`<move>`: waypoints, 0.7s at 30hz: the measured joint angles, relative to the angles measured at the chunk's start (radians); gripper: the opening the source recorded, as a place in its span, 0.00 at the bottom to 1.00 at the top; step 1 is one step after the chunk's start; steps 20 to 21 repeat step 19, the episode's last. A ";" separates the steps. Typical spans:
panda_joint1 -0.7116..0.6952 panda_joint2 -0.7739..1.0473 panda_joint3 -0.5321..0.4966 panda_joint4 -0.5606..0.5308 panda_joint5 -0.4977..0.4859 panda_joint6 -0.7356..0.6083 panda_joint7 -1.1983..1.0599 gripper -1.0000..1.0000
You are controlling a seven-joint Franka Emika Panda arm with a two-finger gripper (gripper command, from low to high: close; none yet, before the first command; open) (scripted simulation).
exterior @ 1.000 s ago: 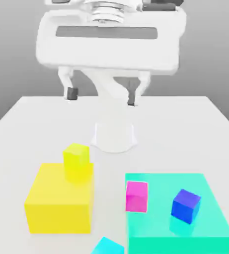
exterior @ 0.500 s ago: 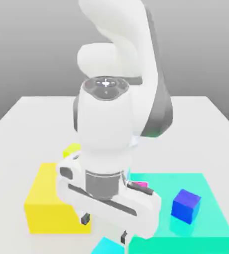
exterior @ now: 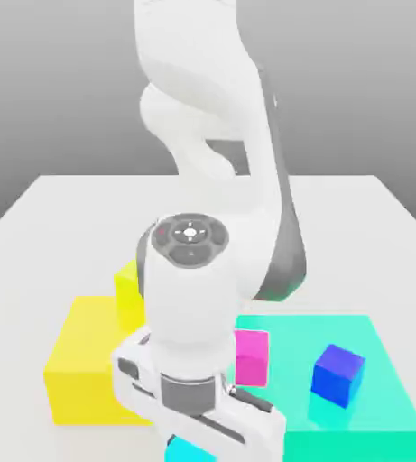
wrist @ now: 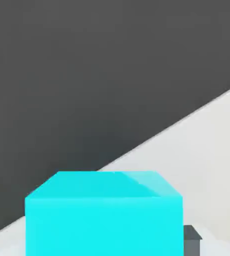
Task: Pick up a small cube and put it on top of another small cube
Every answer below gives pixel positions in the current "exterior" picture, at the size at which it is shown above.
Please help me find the small yellow cube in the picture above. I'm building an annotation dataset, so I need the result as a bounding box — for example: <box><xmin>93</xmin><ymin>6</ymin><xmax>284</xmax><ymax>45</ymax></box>
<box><xmin>113</xmin><ymin>259</ymin><xmax>147</xmax><ymax>334</ymax></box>

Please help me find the small magenta cube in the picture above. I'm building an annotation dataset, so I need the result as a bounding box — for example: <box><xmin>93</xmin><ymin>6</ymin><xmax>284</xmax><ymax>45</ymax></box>
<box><xmin>234</xmin><ymin>328</ymin><xmax>271</xmax><ymax>388</ymax></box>

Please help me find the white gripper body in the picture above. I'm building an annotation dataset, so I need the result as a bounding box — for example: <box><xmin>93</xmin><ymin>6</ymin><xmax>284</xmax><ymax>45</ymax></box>
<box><xmin>148</xmin><ymin>393</ymin><xmax>288</xmax><ymax>462</ymax></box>

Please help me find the large turquoise box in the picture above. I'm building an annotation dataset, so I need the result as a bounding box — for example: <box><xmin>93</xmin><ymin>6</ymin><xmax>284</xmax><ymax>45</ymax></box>
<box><xmin>234</xmin><ymin>314</ymin><xmax>416</xmax><ymax>462</ymax></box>

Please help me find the small blue cube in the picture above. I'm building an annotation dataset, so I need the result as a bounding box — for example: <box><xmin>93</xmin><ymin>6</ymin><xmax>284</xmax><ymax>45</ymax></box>
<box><xmin>310</xmin><ymin>343</ymin><xmax>367</xmax><ymax>410</ymax></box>

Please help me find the large yellow box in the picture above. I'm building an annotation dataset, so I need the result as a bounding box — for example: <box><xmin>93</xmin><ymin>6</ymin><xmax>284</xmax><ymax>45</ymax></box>
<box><xmin>43</xmin><ymin>295</ymin><xmax>155</xmax><ymax>428</ymax></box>

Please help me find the small cyan cube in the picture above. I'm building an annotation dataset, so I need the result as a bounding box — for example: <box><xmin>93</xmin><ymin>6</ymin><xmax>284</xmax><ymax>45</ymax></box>
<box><xmin>163</xmin><ymin>434</ymin><xmax>218</xmax><ymax>462</ymax></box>

